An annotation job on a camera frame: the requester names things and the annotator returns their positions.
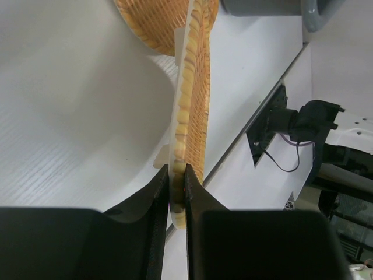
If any round woven bamboo tray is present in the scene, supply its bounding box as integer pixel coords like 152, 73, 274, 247
114, 0, 189, 56

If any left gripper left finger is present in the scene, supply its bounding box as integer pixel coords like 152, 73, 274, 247
1, 166, 168, 279

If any grey plastic bin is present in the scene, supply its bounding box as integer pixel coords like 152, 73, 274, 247
221, 0, 329, 33

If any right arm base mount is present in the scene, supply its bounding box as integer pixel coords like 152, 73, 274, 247
246, 84, 289, 169

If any square woven bamboo tray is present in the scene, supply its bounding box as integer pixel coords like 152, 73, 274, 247
153, 1, 219, 229

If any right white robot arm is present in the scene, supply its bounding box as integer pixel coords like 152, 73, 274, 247
266, 100, 372, 180

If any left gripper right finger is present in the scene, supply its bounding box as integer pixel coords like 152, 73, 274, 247
184, 166, 350, 279

